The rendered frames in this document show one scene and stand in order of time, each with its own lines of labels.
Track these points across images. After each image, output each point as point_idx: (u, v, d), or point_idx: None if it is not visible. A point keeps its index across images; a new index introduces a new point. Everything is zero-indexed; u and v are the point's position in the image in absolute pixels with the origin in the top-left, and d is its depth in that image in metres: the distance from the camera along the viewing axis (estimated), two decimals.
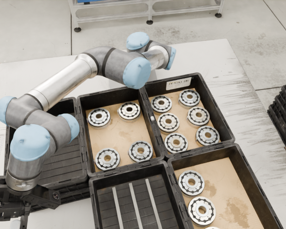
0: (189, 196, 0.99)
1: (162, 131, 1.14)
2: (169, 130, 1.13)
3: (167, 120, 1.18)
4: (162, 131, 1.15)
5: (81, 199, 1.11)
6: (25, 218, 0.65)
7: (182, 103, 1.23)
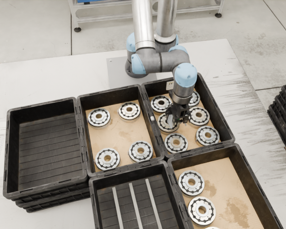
0: (189, 196, 0.99)
1: (162, 131, 1.14)
2: (169, 130, 1.14)
3: None
4: (162, 131, 1.15)
5: (81, 199, 1.11)
6: None
7: None
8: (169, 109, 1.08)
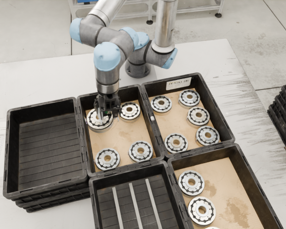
0: (189, 196, 0.99)
1: (92, 128, 0.98)
2: (99, 127, 0.97)
3: None
4: (91, 128, 0.98)
5: (81, 199, 1.11)
6: (120, 99, 0.94)
7: (182, 103, 1.23)
8: (96, 101, 0.92)
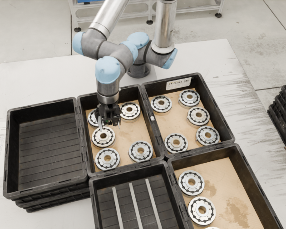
0: (189, 196, 0.99)
1: (96, 146, 1.10)
2: (103, 145, 1.09)
3: (103, 134, 1.13)
4: (96, 146, 1.10)
5: (81, 199, 1.11)
6: (120, 107, 0.99)
7: (182, 103, 1.23)
8: (97, 110, 0.96)
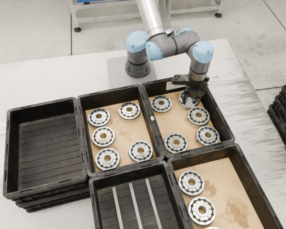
0: (189, 196, 0.99)
1: (96, 146, 1.10)
2: (103, 145, 1.09)
3: (103, 134, 1.13)
4: (96, 146, 1.10)
5: (81, 199, 1.11)
6: None
7: (182, 103, 1.23)
8: (186, 93, 1.13)
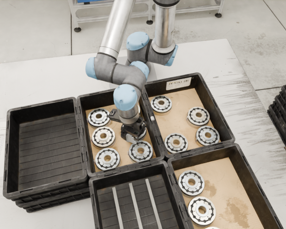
0: (189, 196, 0.99)
1: (96, 146, 1.10)
2: (103, 145, 1.09)
3: (103, 134, 1.13)
4: (96, 146, 1.10)
5: (81, 199, 1.11)
6: None
7: None
8: (123, 131, 1.02)
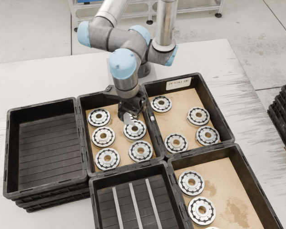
0: (189, 196, 0.99)
1: (96, 146, 1.10)
2: (103, 145, 1.09)
3: (103, 134, 1.13)
4: (96, 146, 1.10)
5: (81, 199, 1.11)
6: None
7: (125, 136, 1.13)
8: (120, 110, 0.90)
